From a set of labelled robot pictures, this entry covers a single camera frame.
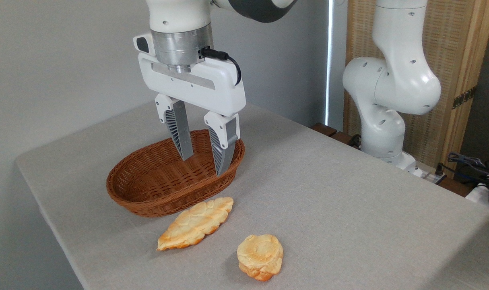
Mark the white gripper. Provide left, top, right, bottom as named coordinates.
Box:
left=138, top=53, right=246, bottom=177

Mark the round bread bun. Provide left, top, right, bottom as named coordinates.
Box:
left=237, top=234, right=284, bottom=282

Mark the brown wicker basket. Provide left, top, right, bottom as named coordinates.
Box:
left=106, top=129, right=246, bottom=218

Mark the long braided bread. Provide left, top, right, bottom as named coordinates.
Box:
left=157, top=197, right=234, bottom=251

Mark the grey tablecloth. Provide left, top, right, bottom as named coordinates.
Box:
left=15, top=101, right=489, bottom=290

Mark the white power strip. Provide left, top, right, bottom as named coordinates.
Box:
left=413, top=162, right=447, bottom=184

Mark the wooden rattan screen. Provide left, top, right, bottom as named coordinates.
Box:
left=344, top=0, right=489, bottom=178

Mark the metal screen hinge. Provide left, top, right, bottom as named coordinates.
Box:
left=452, top=86, right=477, bottom=110

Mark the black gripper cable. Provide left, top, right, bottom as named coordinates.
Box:
left=200, top=47, right=242, bottom=86

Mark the black cable bundle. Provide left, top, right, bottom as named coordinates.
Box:
left=447, top=152, right=489, bottom=191

